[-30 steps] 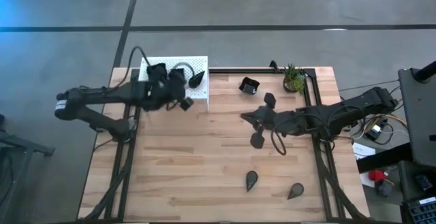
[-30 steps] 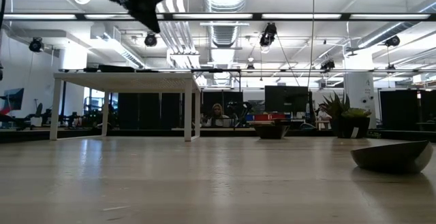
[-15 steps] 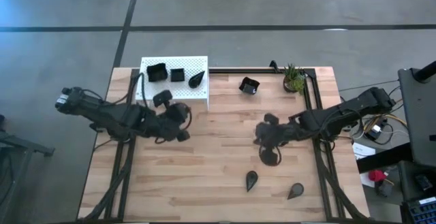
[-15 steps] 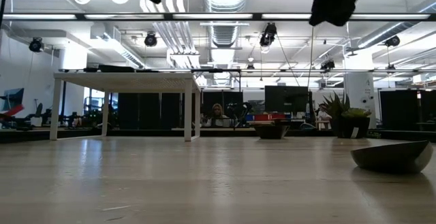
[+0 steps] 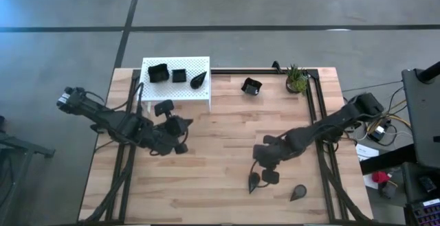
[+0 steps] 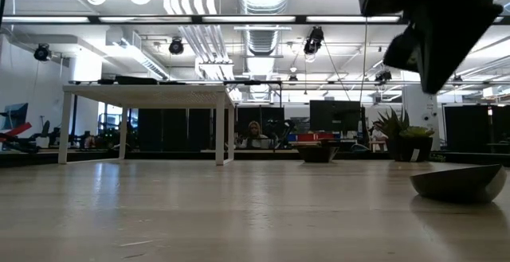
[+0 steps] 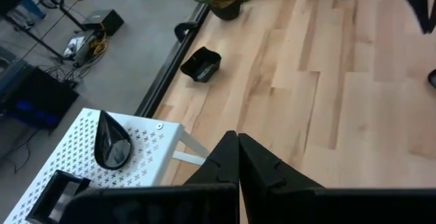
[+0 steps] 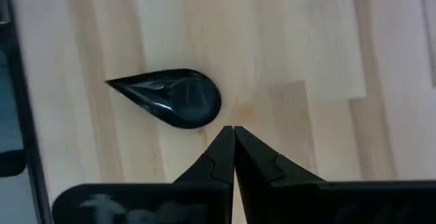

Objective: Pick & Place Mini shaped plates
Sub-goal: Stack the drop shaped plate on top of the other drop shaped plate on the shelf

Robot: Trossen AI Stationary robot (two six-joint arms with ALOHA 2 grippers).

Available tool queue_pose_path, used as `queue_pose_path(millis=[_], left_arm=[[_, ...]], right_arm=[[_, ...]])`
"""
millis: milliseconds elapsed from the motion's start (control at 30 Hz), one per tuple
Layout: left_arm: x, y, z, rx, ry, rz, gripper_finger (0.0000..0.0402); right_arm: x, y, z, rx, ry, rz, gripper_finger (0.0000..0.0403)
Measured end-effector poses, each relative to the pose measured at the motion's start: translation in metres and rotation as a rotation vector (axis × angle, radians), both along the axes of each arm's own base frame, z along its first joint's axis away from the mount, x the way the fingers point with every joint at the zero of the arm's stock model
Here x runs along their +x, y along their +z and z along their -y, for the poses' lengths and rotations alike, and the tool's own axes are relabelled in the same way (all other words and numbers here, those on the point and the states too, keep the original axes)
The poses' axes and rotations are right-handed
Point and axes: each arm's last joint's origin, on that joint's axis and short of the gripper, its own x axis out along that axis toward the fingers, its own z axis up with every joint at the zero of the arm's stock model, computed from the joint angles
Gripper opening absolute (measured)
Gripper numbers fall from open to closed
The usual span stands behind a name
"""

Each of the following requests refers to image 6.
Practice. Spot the dark bowl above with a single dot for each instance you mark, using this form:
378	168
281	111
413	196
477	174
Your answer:
454	188

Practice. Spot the black partition wall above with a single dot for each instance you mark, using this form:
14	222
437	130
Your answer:
466	128
175	128

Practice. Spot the black rail bracket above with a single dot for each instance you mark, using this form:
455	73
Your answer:
247	82
106	81

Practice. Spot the white rectangular air duct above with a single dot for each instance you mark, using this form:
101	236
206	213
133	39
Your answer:
127	47

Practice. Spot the black monitor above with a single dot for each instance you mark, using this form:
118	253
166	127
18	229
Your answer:
334	114

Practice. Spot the red bar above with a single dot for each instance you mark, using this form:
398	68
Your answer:
20	130

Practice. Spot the black overhead beam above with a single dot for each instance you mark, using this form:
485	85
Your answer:
300	19

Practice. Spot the white round column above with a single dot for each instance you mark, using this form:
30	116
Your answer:
414	110

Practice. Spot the silver ribbed ventilation duct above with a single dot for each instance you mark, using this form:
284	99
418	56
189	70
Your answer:
263	41

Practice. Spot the blue monitor screen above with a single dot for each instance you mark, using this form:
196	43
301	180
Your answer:
18	114

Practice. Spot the person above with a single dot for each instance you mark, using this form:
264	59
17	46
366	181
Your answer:
376	134
255	130

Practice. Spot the red and blue bins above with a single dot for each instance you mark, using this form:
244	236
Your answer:
311	137

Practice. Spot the succulent plant in black pot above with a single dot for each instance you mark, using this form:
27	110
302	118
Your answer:
408	150

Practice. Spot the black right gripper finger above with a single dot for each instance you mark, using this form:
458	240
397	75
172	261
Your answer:
454	59
432	77

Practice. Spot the thin horizontal metal rail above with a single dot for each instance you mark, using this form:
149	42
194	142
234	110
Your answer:
338	82

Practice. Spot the black wavy square mini bowl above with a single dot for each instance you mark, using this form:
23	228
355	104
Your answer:
317	155
135	80

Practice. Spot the black ceiling spotlight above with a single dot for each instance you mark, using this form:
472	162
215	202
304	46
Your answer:
176	47
293	78
383	77
315	39
41	53
457	78

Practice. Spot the white ceiling pipe bundle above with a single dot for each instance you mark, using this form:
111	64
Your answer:
207	43

